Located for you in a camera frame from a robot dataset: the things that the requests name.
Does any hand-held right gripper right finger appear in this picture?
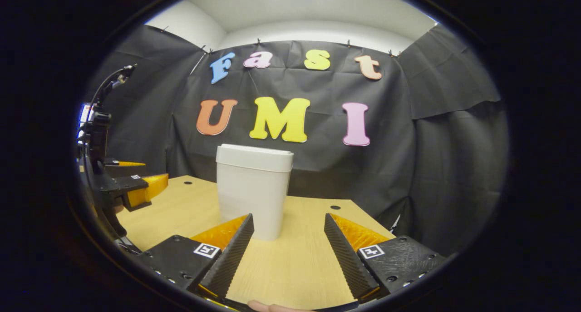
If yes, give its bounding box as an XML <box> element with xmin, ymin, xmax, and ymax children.
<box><xmin>324</xmin><ymin>213</ymin><xmax>448</xmax><ymax>304</ymax></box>

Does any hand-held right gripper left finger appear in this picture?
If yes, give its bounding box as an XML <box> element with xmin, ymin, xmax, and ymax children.
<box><xmin>135</xmin><ymin>213</ymin><xmax>256</xmax><ymax>301</ymax></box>

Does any white desktop garbage bin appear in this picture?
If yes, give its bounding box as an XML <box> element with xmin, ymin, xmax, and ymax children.
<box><xmin>215</xmin><ymin>144</ymin><xmax>295</xmax><ymax>241</ymax></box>

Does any wooden desktop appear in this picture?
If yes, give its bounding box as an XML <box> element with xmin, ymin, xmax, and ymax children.
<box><xmin>116</xmin><ymin>175</ymin><xmax>395</xmax><ymax>310</ymax></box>

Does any computer monitor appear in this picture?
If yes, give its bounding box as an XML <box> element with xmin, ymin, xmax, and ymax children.
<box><xmin>79</xmin><ymin>102</ymin><xmax>96</xmax><ymax>126</ymax></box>

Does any black backdrop cloth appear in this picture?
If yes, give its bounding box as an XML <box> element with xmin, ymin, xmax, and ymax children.
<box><xmin>79</xmin><ymin>24</ymin><xmax>510</xmax><ymax>258</ymax></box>

